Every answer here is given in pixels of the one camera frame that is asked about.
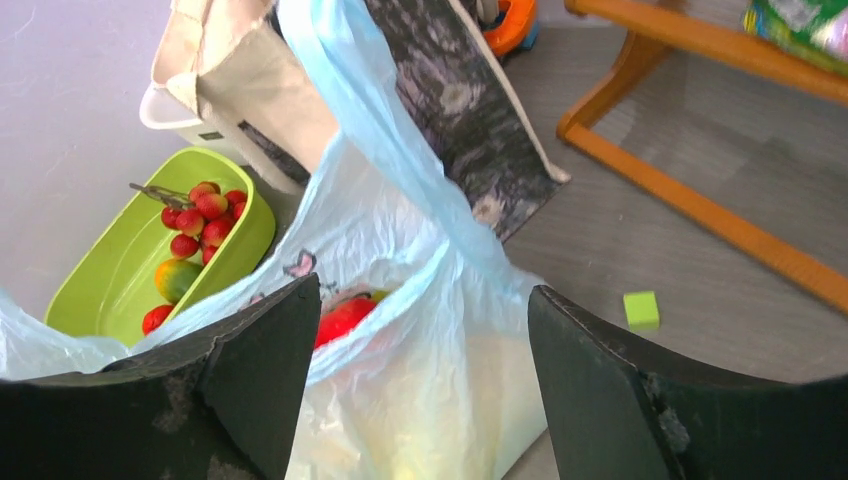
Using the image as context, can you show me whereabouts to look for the green orange mango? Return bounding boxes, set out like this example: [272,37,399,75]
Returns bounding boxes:
[154,259,203,304]

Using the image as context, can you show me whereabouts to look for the blue plastic grocery bag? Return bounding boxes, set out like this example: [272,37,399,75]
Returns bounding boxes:
[1,1,546,479]

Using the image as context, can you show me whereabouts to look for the white plastic basket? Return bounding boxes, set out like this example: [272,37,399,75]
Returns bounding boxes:
[139,84,247,166]

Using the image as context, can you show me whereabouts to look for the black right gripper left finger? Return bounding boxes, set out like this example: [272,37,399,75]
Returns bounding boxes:
[1,274,321,479]

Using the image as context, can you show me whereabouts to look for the red lychee bunch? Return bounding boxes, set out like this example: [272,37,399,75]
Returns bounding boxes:
[130,181,250,265]

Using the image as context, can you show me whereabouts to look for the green white snack bag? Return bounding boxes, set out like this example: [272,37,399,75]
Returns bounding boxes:
[741,0,847,76]

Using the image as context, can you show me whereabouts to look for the red fruit in bag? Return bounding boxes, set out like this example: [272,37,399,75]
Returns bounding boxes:
[314,297,377,350]

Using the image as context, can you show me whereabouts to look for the orange toy piece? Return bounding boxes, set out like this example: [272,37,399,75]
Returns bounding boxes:
[478,0,540,58]

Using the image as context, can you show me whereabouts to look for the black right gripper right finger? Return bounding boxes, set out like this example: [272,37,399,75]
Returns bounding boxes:
[528,285,847,479]

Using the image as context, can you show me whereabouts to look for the canvas tote bag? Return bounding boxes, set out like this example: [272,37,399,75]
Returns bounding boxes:
[151,1,569,239]

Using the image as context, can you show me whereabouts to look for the wooden rack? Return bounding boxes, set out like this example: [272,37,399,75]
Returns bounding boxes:
[556,1,847,313]

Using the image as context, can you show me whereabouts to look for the green plastic tray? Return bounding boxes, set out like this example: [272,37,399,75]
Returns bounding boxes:
[44,147,276,347]

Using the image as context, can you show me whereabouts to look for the green toy block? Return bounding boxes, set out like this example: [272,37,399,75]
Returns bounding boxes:
[623,291,660,330]

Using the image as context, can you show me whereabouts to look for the red wax apple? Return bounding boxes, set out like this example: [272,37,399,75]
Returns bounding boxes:
[141,304,174,336]

